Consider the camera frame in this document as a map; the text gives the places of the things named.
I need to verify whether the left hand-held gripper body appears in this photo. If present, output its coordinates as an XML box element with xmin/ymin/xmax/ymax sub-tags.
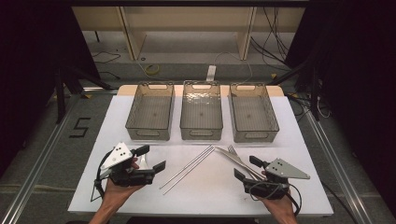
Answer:
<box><xmin>100</xmin><ymin>142</ymin><xmax>157</xmax><ymax>188</ymax></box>

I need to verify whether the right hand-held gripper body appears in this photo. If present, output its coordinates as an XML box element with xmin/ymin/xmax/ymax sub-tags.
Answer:
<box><xmin>242</xmin><ymin>158</ymin><xmax>311</xmax><ymax>201</ymax></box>

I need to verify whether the metal table knife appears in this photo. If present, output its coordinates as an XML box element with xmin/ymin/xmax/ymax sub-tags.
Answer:
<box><xmin>214</xmin><ymin>146</ymin><xmax>267</xmax><ymax>181</ymax></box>

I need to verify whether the metal fork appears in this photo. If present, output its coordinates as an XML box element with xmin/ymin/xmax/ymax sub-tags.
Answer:
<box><xmin>227</xmin><ymin>145</ymin><xmax>262</xmax><ymax>181</ymax></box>

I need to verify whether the metal chopstick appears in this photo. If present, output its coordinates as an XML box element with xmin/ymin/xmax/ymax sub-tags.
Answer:
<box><xmin>159</xmin><ymin>145</ymin><xmax>215</xmax><ymax>190</ymax></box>
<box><xmin>162</xmin><ymin>147</ymin><xmax>217</xmax><ymax>196</ymax></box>

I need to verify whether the smoky clear plastic bin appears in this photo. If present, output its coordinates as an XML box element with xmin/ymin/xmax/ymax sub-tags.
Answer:
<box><xmin>124</xmin><ymin>81</ymin><xmax>176</xmax><ymax>142</ymax></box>
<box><xmin>228</xmin><ymin>82</ymin><xmax>280</xmax><ymax>144</ymax></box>
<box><xmin>179</xmin><ymin>79</ymin><xmax>224</xmax><ymax>141</ymax></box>

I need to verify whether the person's right hand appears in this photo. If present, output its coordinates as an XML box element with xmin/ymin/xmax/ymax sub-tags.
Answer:
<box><xmin>258</xmin><ymin>190</ymin><xmax>298</xmax><ymax>220</ymax></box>

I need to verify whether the person's left hand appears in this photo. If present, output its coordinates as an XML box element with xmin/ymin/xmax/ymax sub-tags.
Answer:
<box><xmin>101</xmin><ymin>179</ymin><xmax>145</xmax><ymax>211</ymax></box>

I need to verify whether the white table board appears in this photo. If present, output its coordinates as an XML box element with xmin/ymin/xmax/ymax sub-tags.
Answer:
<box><xmin>67</xmin><ymin>94</ymin><xmax>334</xmax><ymax>217</ymax></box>

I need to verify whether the wooden table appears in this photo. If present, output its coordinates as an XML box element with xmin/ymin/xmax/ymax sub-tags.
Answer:
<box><xmin>117</xmin><ymin>84</ymin><xmax>285</xmax><ymax>97</ymax></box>

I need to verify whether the black metal stand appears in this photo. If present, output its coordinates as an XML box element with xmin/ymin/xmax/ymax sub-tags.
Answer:
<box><xmin>268</xmin><ymin>57</ymin><xmax>322</xmax><ymax>121</ymax></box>
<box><xmin>53</xmin><ymin>63</ymin><xmax>116</xmax><ymax>124</ymax></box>

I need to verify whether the white power strip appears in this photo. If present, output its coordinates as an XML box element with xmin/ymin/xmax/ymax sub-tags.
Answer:
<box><xmin>205</xmin><ymin>64</ymin><xmax>217</xmax><ymax>82</ymax></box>

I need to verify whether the black curtain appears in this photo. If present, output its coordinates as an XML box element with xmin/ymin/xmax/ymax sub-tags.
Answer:
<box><xmin>0</xmin><ymin>0</ymin><xmax>101</xmax><ymax>178</ymax></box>
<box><xmin>284</xmin><ymin>0</ymin><xmax>396</xmax><ymax>217</ymax></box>

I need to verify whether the cream wooden shelf unit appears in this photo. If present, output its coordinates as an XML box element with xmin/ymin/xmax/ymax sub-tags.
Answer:
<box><xmin>72</xmin><ymin>7</ymin><xmax>306</xmax><ymax>62</ymax></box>

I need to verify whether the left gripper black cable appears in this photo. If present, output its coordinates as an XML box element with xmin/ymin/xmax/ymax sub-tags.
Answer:
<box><xmin>90</xmin><ymin>150</ymin><xmax>115</xmax><ymax>203</ymax></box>

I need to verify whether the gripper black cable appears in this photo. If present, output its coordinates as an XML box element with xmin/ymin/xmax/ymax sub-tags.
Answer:
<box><xmin>248</xmin><ymin>181</ymin><xmax>304</xmax><ymax>217</ymax></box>
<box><xmin>90</xmin><ymin>150</ymin><xmax>115</xmax><ymax>203</ymax></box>

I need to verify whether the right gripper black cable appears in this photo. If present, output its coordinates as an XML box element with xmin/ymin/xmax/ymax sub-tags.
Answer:
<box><xmin>248</xmin><ymin>181</ymin><xmax>304</xmax><ymax>217</ymax></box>

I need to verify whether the metal floor rail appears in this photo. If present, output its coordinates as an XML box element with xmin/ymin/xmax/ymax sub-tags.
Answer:
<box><xmin>304</xmin><ymin>110</ymin><xmax>373</xmax><ymax>224</ymax></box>
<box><xmin>0</xmin><ymin>87</ymin><xmax>120</xmax><ymax>224</ymax></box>

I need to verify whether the yellow cable coil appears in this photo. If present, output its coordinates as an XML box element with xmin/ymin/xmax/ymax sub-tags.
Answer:
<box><xmin>145</xmin><ymin>63</ymin><xmax>161</xmax><ymax>76</ymax></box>

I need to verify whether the white floor cable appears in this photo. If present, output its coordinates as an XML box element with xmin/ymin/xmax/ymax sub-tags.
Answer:
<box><xmin>214</xmin><ymin>51</ymin><xmax>254</xmax><ymax>84</ymax></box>

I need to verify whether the thin black floor cable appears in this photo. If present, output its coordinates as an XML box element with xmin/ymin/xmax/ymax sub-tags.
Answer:
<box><xmin>92</xmin><ymin>50</ymin><xmax>121</xmax><ymax>65</ymax></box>

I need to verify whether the bundle of black cables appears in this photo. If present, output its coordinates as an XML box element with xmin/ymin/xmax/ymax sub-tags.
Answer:
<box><xmin>249</xmin><ymin>7</ymin><xmax>295</xmax><ymax>67</ymax></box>

